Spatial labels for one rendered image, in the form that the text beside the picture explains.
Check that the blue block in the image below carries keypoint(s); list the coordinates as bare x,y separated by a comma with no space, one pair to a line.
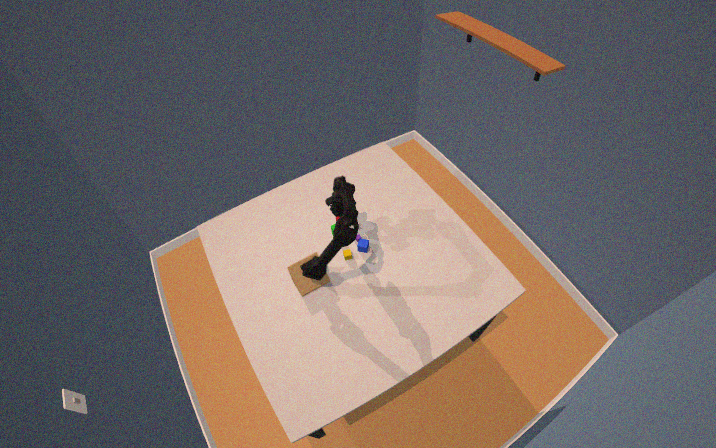
363,245

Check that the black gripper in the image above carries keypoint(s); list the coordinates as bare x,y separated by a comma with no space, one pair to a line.
338,211

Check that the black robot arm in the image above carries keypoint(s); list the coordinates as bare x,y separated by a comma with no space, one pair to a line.
342,235

